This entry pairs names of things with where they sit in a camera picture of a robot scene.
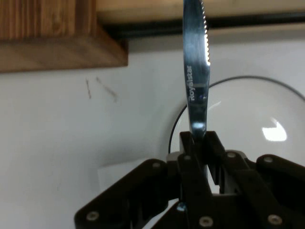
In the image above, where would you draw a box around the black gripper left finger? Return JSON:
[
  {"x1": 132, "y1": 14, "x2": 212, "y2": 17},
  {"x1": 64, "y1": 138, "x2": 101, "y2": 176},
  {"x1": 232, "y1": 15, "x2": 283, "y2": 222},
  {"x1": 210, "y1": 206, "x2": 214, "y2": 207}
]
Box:
[{"x1": 73, "y1": 131, "x2": 220, "y2": 229}]

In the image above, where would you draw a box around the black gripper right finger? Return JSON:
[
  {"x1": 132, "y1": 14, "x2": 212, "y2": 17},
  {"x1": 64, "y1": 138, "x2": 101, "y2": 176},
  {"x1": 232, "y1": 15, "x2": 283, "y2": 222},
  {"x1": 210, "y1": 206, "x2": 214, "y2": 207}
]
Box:
[{"x1": 202, "y1": 130, "x2": 305, "y2": 229}]

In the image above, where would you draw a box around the white plate with black rim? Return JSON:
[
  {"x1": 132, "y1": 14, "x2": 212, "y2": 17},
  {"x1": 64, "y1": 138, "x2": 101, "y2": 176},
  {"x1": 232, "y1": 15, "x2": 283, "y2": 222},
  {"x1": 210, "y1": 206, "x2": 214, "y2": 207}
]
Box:
[{"x1": 168, "y1": 75, "x2": 305, "y2": 172}]

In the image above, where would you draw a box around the steel serrated table knife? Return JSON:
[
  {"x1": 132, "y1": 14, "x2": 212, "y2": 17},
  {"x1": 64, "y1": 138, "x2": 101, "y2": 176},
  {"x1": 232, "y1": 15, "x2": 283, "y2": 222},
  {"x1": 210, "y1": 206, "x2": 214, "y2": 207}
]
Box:
[{"x1": 182, "y1": 0, "x2": 212, "y2": 146}]

